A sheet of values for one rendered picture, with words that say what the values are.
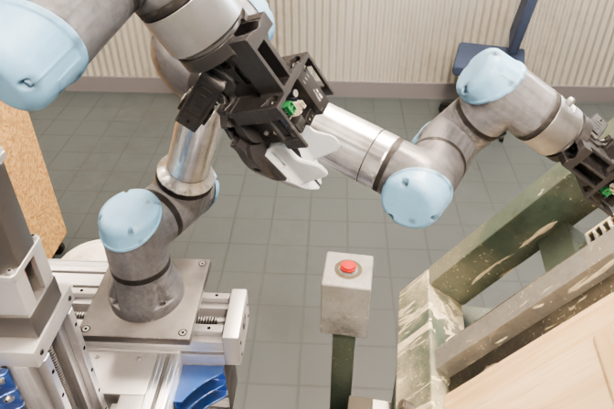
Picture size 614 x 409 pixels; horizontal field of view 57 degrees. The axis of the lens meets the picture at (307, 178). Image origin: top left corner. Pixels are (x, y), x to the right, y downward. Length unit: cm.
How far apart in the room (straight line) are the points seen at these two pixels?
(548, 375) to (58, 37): 92
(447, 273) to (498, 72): 76
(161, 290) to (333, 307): 46
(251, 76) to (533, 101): 39
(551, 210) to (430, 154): 64
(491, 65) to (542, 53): 361
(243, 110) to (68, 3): 18
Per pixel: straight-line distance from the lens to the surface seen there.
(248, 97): 52
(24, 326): 92
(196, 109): 56
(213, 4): 46
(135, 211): 109
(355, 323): 146
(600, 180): 81
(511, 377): 114
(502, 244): 135
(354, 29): 403
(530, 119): 75
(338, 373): 168
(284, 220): 301
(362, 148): 69
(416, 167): 67
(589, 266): 110
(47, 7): 40
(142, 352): 127
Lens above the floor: 192
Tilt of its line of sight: 35 degrees down
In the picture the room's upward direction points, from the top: straight up
